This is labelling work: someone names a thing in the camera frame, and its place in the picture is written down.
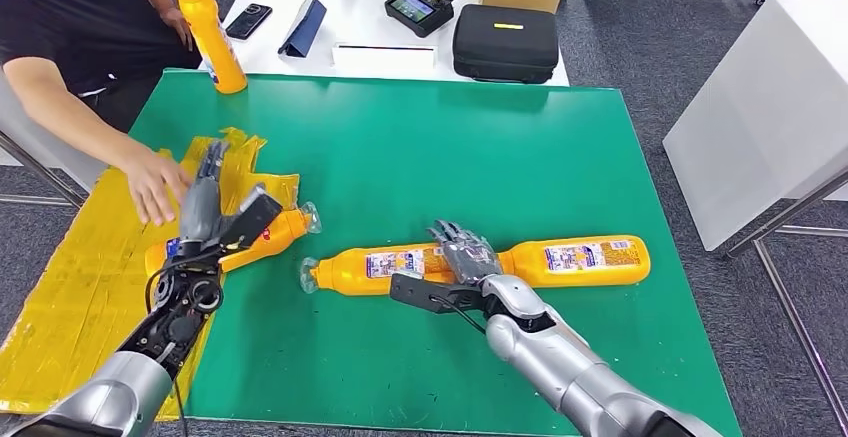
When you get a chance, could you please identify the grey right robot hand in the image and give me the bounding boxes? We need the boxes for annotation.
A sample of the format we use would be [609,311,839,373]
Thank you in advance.
[427,219,505,287]

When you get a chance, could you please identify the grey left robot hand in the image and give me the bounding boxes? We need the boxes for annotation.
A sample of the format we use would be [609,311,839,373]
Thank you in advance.
[178,140,231,260]

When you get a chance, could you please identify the orange detergent bottle clear cap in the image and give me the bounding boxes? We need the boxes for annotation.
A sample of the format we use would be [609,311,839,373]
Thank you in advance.
[496,235,653,290]
[144,200,324,280]
[299,243,458,298]
[164,0,249,95]

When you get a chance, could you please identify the green table mat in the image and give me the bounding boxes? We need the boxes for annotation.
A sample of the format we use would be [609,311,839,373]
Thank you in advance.
[125,68,743,437]

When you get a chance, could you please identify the yellow taped plastic sheet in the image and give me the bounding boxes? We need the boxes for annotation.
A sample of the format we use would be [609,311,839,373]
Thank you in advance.
[0,127,301,422]

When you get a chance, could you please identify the white bench metal legs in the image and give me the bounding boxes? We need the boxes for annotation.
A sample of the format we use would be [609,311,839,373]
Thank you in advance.
[0,72,111,207]

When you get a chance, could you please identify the black smartphone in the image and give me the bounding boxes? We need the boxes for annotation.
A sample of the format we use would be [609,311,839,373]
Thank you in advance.
[224,2,274,42]

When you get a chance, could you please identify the flat white box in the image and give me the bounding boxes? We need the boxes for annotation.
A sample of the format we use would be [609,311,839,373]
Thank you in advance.
[331,42,437,80]

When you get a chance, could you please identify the tablet with blue cover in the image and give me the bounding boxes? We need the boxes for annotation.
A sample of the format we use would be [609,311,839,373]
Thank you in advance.
[278,0,331,59]

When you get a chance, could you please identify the black carrying case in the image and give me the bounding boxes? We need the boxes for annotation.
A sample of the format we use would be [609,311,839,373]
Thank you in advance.
[452,3,561,85]

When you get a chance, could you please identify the person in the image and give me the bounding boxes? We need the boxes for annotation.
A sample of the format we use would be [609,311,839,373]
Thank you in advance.
[0,0,203,229]

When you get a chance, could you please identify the black remote controller with antennas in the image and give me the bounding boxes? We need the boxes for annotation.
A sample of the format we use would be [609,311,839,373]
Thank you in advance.
[384,0,483,39]

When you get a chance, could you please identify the white table metal legs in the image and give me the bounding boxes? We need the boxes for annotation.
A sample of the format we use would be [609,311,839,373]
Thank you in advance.
[662,0,848,432]

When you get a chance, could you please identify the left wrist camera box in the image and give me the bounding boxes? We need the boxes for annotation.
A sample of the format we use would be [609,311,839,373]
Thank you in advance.
[218,184,285,253]

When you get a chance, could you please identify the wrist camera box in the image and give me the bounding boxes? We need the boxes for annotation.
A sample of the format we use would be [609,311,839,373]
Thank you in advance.
[218,184,285,253]
[389,272,488,317]

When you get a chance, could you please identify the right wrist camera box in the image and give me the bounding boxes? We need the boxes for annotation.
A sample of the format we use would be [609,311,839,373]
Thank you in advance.
[389,272,488,317]

